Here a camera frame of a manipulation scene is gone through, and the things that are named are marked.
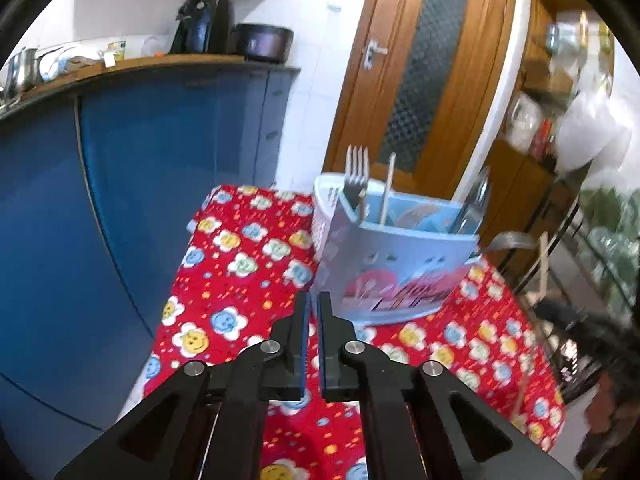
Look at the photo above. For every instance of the metal tongs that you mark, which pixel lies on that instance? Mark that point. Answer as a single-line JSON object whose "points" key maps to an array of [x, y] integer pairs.
{"points": [[472, 200]]}

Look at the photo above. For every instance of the wooden chopstick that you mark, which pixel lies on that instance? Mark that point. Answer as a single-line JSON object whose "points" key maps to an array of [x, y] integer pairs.
{"points": [[543, 265]]}

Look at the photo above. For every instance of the small green carton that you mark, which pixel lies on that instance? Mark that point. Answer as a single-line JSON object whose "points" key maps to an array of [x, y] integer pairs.
{"points": [[114, 54]]}

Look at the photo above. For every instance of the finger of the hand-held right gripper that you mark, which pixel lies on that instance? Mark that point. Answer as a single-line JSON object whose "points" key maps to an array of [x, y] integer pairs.
{"points": [[557, 315]]}

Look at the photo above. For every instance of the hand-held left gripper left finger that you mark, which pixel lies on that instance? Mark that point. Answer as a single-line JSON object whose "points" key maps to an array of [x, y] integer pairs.
{"points": [[302, 360]]}

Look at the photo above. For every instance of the red smiley flower tablecloth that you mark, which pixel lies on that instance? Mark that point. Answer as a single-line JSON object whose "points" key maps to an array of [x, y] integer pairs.
{"points": [[240, 300]]}

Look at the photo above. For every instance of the bag of green vegetables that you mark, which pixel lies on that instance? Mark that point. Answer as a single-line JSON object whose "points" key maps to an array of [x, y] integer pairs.
{"points": [[612, 220]]}

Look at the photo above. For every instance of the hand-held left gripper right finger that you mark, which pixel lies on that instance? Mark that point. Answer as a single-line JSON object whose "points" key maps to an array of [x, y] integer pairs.
{"points": [[326, 360]]}

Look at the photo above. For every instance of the metal cup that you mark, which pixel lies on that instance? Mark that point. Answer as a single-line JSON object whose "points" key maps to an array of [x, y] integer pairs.
{"points": [[20, 72]]}

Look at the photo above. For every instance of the dark rice cooker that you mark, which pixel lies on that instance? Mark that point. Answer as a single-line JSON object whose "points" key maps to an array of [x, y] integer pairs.
{"points": [[262, 45]]}

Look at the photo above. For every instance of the wooden shelf cabinet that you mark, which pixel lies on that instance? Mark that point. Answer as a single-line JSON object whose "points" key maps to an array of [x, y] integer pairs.
{"points": [[520, 185]]}

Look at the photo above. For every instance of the light blue utensil box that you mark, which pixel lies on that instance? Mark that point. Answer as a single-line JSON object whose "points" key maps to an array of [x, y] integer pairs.
{"points": [[380, 270]]}

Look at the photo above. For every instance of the black metal rack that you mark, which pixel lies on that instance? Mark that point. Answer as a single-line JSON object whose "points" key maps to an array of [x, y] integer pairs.
{"points": [[562, 240]]}

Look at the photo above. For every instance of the wooden door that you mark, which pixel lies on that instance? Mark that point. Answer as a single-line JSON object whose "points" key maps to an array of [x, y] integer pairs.
{"points": [[360, 125]]}

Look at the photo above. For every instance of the blue counter cabinet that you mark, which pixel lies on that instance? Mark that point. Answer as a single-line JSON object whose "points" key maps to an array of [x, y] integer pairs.
{"points": [[150, 160]]}

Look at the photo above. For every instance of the white plastic bag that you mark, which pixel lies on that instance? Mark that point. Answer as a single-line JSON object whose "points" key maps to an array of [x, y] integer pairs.
{"points": [[592, 130]]}

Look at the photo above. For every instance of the red bottles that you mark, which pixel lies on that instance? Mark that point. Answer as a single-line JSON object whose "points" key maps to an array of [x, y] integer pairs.
{"points": [[544, 140]]}

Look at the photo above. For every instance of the metal fork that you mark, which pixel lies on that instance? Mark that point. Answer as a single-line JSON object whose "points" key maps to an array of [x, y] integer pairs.
{"points": [[356, 167]]}

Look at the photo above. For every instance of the black air fryer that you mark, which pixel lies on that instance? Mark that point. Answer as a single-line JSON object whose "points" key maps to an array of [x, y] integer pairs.
{"points": [[202, 25]]}

